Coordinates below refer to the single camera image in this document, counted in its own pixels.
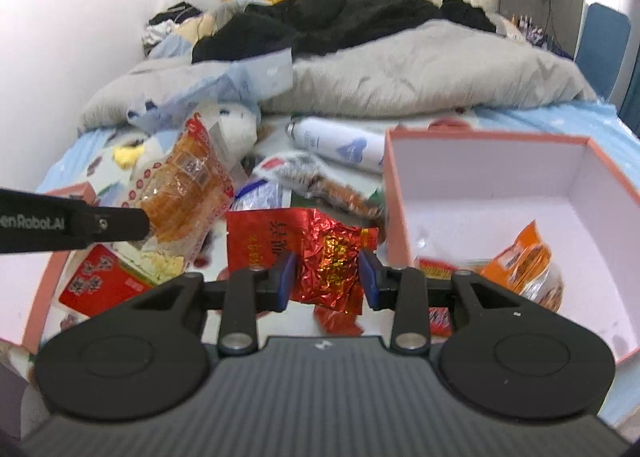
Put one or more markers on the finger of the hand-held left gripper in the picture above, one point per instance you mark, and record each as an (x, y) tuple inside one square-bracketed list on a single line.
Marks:
[(120, 224)]

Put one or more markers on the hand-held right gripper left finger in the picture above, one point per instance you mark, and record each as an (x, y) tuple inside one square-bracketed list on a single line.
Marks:
[(289, 279)]

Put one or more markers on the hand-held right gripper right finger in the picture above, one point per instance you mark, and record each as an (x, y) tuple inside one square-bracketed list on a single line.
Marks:
[(367, 279)]

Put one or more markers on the red gold foil packet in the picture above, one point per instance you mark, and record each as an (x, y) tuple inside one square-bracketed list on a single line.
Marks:
[(325, 247)]

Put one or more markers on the red yellow snack packet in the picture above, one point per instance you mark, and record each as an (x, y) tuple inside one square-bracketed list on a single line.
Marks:
[(435, 269)]

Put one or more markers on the shallow pink box lid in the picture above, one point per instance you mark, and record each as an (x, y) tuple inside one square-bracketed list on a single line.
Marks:
[(42, 307)]

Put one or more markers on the clear bread packet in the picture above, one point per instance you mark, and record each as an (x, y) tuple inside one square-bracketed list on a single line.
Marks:
[(190, 177)]

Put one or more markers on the deep pink cardboard box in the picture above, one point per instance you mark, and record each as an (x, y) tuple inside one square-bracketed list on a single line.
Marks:
[(475, 172)]

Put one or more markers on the orange snack packet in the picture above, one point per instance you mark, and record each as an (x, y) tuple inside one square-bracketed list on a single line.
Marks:
[(525, 257)]

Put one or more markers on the crumpled small red wrapper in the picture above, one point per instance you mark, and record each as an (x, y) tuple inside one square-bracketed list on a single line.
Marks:
[(337, 322)]

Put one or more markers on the blue white snack packet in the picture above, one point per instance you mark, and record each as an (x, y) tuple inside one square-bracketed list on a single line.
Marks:
[(262, 194)]

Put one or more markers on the clear green-edged cracker packet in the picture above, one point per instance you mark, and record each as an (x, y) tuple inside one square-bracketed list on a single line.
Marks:
[(320, 182)]

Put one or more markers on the white spray bottle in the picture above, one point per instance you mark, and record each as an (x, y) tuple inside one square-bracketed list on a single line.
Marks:
[(330, 139)]

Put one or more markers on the white and blue plush bird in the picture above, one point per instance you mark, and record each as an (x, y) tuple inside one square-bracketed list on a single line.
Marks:
[(237, 132)]

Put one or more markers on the pile of clothes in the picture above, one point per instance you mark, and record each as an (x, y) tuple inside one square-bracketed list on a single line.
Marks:
[(165, 19)]

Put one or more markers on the grey blanket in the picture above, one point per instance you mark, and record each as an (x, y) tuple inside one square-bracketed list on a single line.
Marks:
[(425, 72)]

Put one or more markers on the black clothing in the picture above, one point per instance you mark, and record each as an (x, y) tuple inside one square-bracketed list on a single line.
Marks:
[(325, 22)]

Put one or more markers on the dark patterned cloth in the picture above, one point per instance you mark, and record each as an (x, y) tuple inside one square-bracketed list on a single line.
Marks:
[(535, 32)]

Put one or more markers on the blue chair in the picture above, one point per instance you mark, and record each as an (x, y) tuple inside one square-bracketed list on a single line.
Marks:
[(602, 47)]

